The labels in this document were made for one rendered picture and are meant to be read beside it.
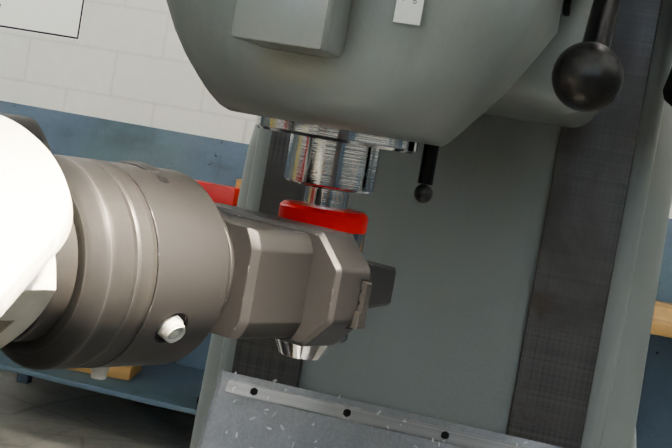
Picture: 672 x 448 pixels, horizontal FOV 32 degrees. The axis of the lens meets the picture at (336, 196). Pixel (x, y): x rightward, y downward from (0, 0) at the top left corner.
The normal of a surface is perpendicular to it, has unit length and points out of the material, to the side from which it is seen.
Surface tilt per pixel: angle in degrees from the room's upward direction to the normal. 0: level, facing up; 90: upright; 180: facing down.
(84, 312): 103
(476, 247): 90
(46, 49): 90
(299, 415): 63
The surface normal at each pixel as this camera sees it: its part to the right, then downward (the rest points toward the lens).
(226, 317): -0.62, -0.07
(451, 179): -0.24, 0.01
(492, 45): 0.59, 0.56
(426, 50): 0.19, 0.32
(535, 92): -0.29, 0.46
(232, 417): -0.14, -0.42
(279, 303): 0.76, 0.16
